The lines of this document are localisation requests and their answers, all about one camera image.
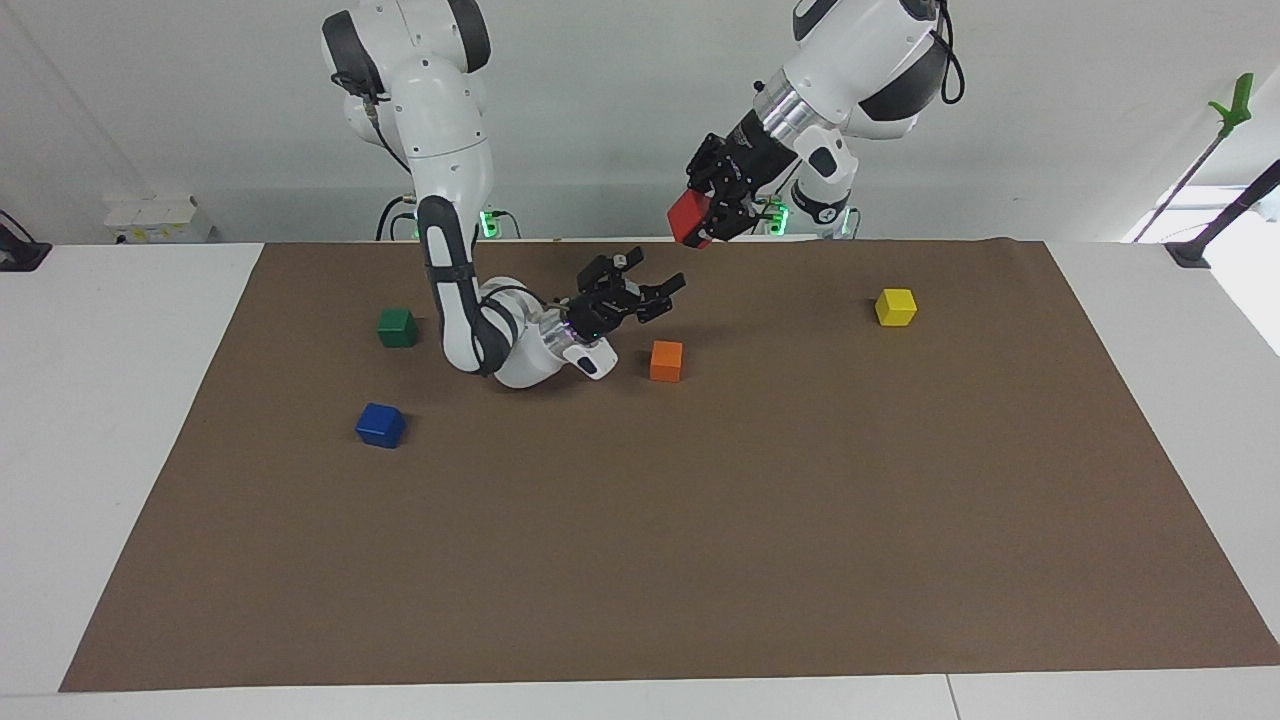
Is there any black clamp mount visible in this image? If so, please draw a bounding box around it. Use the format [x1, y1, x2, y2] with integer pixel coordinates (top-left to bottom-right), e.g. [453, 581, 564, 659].
[0, 210, 53, 273]

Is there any brown table mat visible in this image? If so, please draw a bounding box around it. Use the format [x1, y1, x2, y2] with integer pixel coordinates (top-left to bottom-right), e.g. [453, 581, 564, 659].
[58, 238, 1280, 693]

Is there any black left base cable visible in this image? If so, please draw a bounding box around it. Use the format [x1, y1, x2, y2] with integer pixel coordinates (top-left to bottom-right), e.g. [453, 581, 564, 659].
[762, 165, 803, 237]

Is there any white cardboard box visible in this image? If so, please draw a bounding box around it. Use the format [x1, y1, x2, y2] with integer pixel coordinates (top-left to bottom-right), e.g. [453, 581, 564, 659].
[105, 195, 214, 245]

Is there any green-tipped pole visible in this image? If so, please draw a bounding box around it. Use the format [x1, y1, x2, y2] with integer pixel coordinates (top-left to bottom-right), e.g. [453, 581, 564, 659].
[1133, 72, 1255, 244]

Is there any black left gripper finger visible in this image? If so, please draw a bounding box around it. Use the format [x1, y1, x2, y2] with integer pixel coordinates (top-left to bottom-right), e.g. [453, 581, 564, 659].
[708, 195, 766, 243]
[685, 135, 723, 196]

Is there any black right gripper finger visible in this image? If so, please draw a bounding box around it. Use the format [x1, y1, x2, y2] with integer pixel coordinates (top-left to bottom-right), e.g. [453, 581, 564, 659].
[576, 250, 646, 293]
[625, 272, 688, 323]

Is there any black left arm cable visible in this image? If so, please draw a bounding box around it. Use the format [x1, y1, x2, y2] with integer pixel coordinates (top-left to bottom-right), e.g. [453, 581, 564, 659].
[930, 0, 966, 106]

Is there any red wooden block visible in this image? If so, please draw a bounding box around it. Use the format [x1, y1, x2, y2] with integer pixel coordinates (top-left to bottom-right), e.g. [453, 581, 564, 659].
[667, 190, 715, 250]

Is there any black stand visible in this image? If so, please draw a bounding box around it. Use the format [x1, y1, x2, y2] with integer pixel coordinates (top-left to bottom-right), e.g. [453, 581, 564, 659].
[1165, 160, 1280, 269]

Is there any blue wooden block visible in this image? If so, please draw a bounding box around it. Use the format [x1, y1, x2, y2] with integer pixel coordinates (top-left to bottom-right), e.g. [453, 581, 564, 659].
[355, 402, 408, 449]

